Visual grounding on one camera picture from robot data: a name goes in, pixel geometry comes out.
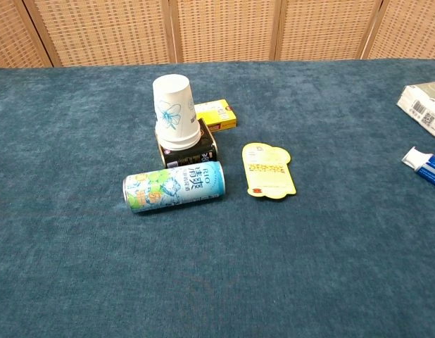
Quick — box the black rectangular tin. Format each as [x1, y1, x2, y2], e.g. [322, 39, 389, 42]
[154, 118, 218, 169]

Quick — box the light blue drink can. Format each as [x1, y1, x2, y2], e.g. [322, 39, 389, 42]
[122, 161, 227, 214]

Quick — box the yellow shaped card packet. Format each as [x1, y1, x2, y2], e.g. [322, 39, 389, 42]
[241, 142, 297, 201]

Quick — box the yellow cardboard box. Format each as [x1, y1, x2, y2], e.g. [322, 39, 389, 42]
[193, 99, 238, 132]

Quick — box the blue table cloth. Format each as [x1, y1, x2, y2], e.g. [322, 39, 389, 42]
[0, 58, 435, 338]

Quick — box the blue white toothpaste tube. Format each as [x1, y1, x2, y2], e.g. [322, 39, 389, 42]
[401, 146, 435, 191]

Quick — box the multicolour tissue pack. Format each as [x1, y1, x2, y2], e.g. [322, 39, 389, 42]
[396, 81, 435, 144]

